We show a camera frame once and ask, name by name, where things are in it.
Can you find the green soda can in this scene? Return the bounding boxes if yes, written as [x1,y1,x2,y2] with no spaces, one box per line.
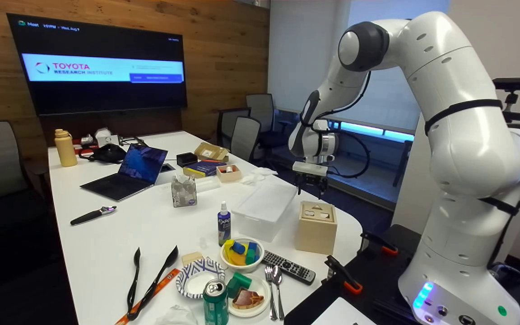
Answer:
[203,281,228,325]

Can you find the black plastic tongs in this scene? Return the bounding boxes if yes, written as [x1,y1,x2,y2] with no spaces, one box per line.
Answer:
[125,245,181,324]

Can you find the white bowl of toy blocks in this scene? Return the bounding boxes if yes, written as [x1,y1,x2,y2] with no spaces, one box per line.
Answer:
[221,239,266,272]

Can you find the metal fork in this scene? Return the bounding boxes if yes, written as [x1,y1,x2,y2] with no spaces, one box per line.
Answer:
[264,266,278,322]

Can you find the grey remote control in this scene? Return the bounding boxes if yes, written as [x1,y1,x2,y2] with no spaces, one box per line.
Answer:
[264,252,316,286]

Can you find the open blue laptop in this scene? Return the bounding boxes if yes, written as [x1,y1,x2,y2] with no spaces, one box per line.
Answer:
[83,145,168,201]

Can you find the orange ruler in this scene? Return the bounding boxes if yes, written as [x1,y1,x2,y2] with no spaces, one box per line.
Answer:
[116,268,181,325]

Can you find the black orange clamp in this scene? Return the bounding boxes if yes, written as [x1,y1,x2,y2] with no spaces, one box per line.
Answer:
[361,232,399,257]
[325,255,363,297]

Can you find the wall mounted tv screen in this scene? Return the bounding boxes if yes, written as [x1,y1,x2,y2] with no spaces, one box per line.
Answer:
[8,13,188,116]

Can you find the small cardboard box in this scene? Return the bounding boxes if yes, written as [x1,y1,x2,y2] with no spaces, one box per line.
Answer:
[195,143,230,163]

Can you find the metal spoon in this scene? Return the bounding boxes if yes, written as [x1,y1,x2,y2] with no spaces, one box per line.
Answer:
[273,266,286,320]

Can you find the wooden shape sorter box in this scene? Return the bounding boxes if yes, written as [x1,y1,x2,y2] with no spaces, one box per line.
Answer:
[296,203,338,255]

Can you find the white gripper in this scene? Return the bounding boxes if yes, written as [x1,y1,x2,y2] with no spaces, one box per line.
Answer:
[289,120,338,178]

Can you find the grey office chair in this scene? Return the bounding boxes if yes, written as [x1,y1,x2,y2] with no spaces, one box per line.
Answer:
[230,118,260,161]

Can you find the small wooden block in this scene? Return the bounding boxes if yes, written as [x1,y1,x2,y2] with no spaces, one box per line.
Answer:
[181,254,203,266]

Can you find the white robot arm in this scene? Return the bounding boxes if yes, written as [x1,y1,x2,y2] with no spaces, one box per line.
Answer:
[289,12,520,325]

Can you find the tan water bottle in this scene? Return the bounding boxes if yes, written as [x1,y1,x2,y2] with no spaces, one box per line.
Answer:
[54,129,78,167]

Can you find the black marker pen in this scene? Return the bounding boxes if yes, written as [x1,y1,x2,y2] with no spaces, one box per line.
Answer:
[71,207,118,226]

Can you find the blue patterned paper plate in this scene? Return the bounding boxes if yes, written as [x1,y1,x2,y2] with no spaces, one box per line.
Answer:
[175,259,226,300]

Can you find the blue glue bottle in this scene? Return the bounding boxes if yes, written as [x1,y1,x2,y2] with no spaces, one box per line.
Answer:
[217,203,231,246]

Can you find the small wooden tray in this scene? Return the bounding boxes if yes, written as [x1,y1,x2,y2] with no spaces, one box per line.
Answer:
[217,165,242,183]

